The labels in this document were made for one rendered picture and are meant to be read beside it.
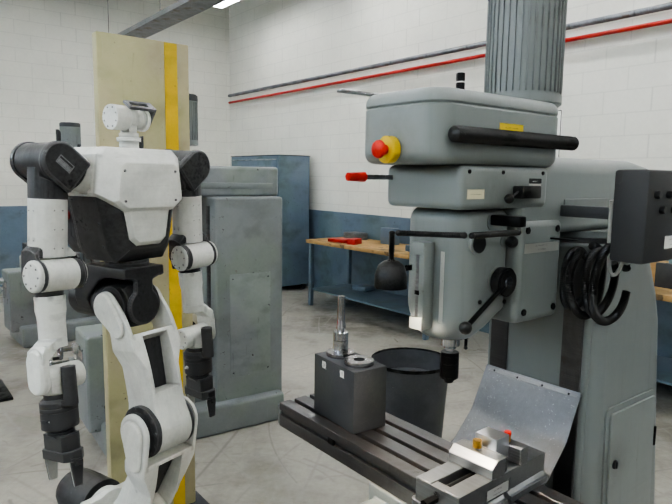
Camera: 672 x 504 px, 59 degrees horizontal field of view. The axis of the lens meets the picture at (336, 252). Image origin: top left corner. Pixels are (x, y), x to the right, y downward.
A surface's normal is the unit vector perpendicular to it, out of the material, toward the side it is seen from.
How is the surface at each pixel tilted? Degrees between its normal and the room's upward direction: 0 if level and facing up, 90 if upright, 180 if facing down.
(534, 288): 90
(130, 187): 90
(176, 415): 66
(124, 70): 90
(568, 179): 90
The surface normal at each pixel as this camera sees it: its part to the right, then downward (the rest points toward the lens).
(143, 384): -0.55, 0.10
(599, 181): 0.62, 0.11
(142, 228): 0.83, 0.08
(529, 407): -0.69, -0.39
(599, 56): -0.79, 0.07
